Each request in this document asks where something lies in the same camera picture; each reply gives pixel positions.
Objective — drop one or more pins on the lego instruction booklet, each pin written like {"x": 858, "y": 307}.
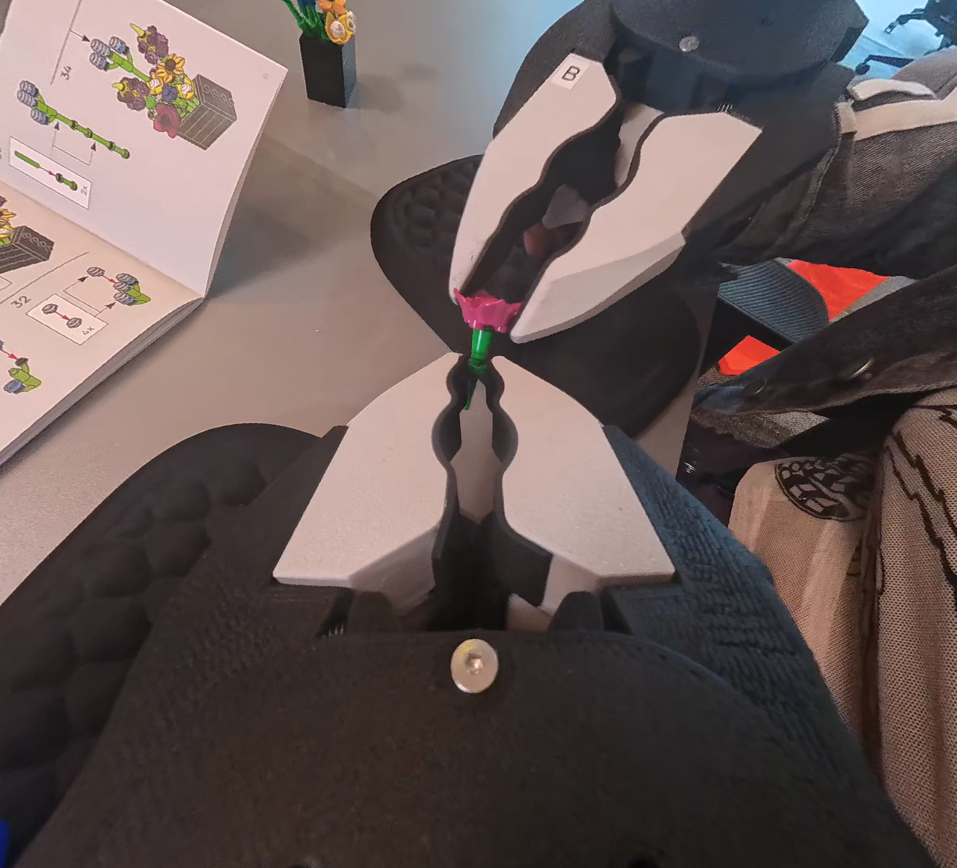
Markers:
{"x": 187, "y": 210}

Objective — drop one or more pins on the person's dark denim jacket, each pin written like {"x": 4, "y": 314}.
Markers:
{"x": 860, "y": 360}

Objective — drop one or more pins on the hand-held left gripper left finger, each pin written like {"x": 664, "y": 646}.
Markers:
{"x": 366, "y": 502}

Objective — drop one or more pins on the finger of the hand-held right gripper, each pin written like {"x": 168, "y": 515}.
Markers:
{"x": 650, "y": 210}
{"x": 508, "y": 158}

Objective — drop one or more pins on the person's right forearm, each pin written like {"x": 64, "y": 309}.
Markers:
{"x": 882, "y": 180}

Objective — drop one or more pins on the black office chair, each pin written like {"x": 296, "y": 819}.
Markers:
{"x": 919, "y": 16}

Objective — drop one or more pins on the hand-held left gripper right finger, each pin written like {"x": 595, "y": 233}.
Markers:
{"x": 583, "y": 509}

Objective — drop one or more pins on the green lego stem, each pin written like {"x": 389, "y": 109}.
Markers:
{"x": 478, "y": 345}

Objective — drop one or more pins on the black lego vase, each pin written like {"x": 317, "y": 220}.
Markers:
{"x": 327, "y": 72}

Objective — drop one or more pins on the orange red cloth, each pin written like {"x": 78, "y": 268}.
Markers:
{"x": 845, "y": 285}

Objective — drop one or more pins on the pink lego flower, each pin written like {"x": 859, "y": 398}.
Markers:
{"x": 486, "y": 311}

